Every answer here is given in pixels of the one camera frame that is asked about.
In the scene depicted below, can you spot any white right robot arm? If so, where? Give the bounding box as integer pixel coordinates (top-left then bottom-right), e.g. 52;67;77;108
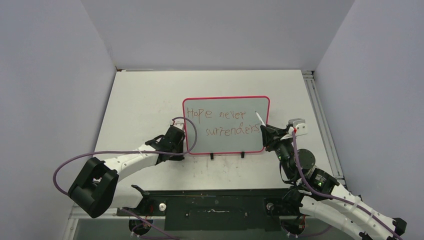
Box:
260;119;407;240

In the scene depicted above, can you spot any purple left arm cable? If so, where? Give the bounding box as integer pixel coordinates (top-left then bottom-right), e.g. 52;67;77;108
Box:
53;116;198;196

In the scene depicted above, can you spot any pink framed whiteboard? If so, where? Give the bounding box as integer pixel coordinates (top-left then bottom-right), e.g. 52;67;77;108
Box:
182;95;271;155

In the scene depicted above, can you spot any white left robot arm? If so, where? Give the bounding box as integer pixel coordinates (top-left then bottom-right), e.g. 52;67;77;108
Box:
67;123;185;218

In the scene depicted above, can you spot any white whiteboard marker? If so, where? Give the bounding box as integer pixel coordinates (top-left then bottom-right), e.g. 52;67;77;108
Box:
255;111;267;127

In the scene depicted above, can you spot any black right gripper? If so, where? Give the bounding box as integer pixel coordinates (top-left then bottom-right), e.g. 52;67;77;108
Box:
260;124;295;179

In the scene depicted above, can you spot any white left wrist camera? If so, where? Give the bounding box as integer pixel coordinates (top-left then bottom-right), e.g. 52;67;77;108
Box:
170;118;185;131

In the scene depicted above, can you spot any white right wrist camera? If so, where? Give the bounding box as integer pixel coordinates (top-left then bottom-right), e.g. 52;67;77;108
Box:
287;118;309;136

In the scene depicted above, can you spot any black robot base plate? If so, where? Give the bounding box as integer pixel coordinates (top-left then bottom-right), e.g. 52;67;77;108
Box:
117;188;305;232

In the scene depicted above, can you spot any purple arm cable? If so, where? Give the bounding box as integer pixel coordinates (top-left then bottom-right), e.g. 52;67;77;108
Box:
53;116;198;196
291;130;403;240

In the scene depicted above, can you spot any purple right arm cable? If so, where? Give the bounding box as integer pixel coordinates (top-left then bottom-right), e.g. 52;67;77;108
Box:
291;130;403;240

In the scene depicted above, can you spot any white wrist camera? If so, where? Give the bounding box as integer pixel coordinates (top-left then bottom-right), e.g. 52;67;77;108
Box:
170;118;185;131
287;118;309;136

